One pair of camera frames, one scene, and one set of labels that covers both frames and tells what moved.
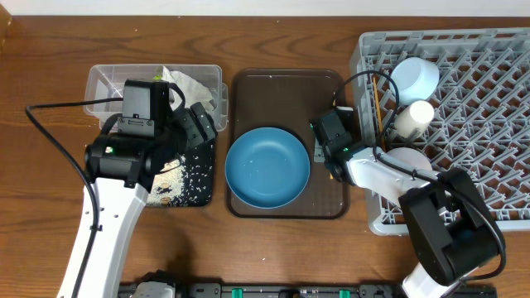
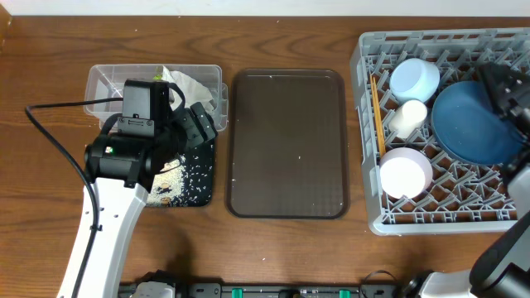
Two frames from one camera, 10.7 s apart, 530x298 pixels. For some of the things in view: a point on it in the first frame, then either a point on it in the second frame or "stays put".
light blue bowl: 416,78 stays put
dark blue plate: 267,167 → 468,126
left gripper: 195,132 stays put
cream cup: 416,115 stays put
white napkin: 192,92 stays put
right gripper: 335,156 → 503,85
